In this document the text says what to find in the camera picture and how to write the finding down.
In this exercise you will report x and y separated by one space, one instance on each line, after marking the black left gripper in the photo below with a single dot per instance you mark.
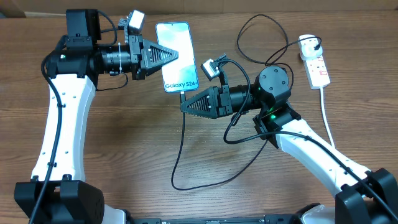
142 51

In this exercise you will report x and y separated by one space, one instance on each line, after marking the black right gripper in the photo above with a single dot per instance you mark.
214 98

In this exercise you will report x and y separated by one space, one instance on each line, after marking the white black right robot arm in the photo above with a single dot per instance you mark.
361 195

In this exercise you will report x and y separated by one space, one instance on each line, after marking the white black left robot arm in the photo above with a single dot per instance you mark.
57 191

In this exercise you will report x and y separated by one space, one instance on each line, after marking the white charger plug adapter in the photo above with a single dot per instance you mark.
310 47

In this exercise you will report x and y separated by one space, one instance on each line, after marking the white power extension strip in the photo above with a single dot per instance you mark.
317 73

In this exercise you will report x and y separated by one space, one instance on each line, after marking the brown cardboard panel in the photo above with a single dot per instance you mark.
23 8

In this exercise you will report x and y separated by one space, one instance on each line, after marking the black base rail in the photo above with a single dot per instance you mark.
267 219

